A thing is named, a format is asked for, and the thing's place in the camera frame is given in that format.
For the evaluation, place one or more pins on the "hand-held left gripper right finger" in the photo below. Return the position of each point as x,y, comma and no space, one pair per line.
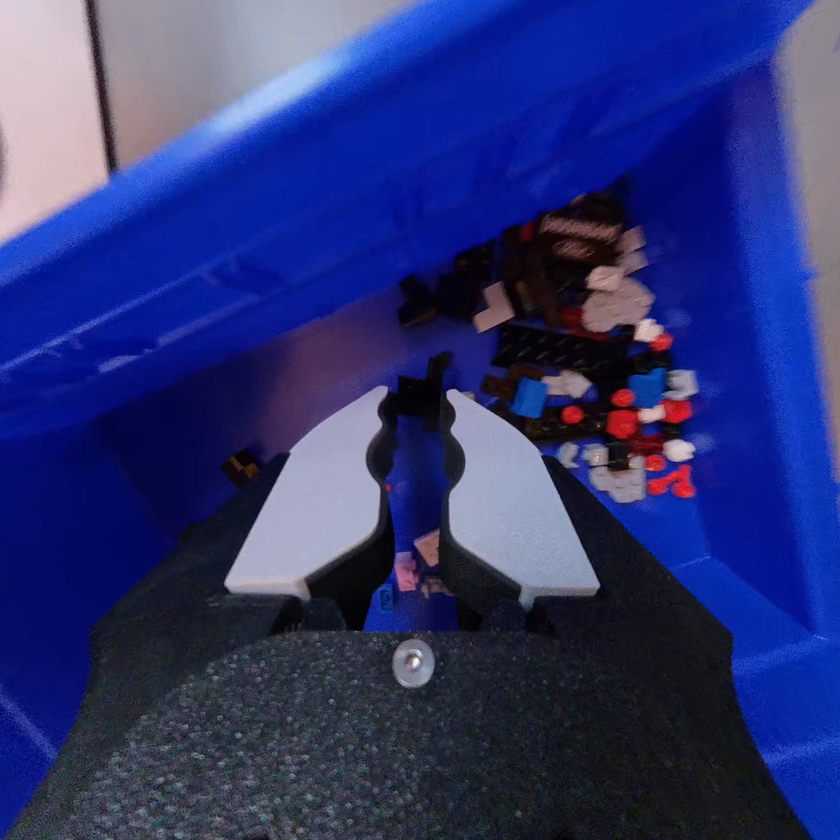
519,519

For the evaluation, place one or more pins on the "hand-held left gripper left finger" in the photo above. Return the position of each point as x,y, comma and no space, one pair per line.
315,519

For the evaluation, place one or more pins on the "small black lego piece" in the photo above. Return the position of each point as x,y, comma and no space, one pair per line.
420,391

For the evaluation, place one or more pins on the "lego pieces pile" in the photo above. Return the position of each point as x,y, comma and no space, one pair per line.
578,355

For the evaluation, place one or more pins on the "blue plastic bin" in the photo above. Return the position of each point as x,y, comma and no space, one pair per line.
263,197

